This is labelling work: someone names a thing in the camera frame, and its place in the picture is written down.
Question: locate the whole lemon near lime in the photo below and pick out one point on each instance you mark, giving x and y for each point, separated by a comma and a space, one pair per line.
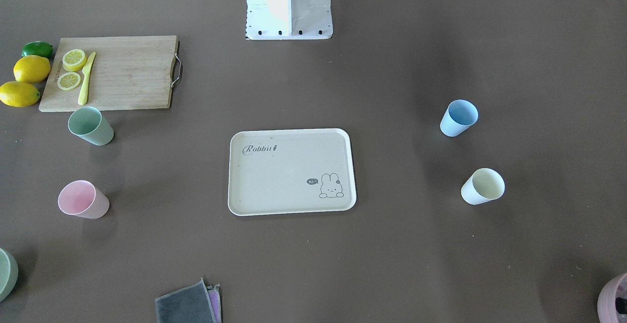
32, 69

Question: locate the green lime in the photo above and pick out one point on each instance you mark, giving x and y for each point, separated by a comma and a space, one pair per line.
38, 48

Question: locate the yellow plastic knife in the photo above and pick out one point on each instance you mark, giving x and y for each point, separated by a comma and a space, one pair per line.
86, 70

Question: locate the purple cloth under grey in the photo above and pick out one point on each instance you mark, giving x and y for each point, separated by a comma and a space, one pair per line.
215, 301

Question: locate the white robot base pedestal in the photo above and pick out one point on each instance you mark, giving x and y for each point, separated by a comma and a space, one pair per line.
288, 20

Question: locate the cream white cup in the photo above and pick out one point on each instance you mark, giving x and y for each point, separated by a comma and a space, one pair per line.
483, 185

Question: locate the pink cup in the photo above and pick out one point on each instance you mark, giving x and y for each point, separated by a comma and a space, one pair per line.
82, 199

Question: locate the light blue cup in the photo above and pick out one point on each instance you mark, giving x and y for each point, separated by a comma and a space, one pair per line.
459, 116

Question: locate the lemon slice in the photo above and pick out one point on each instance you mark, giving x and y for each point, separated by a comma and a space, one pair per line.
74, 60
69, 81

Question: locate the cream rabbit tray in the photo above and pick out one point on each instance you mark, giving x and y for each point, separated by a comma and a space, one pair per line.
287, 171

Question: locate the lower lemon slice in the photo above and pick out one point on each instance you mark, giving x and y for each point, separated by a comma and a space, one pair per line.
69, 81

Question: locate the pink bowl with ice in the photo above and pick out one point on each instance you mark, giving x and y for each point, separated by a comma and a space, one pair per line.
611, 305

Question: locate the upper lemon slice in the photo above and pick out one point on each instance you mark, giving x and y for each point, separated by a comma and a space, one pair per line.
74, 60

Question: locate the green cup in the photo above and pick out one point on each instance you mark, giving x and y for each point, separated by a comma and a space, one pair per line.
89, 124

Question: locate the green bowl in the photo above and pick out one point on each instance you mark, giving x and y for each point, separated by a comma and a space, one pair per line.
8, 273

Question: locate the whole lemon outer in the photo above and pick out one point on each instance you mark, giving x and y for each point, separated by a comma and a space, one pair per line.
19, 94

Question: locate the wooden cutting board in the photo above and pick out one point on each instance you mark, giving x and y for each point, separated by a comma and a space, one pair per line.
129, 72

